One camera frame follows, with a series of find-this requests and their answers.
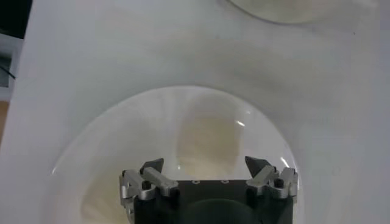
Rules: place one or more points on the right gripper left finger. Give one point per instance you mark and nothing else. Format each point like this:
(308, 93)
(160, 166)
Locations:
(143, 185)

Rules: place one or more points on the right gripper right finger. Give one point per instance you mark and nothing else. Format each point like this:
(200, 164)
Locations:
(271, 182)

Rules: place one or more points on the white round plate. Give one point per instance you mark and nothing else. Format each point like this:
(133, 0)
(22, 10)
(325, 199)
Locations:
(137, 137)

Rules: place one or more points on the cream electric cooker pot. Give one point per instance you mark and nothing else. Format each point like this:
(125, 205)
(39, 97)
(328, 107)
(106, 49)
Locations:
(298, 10)

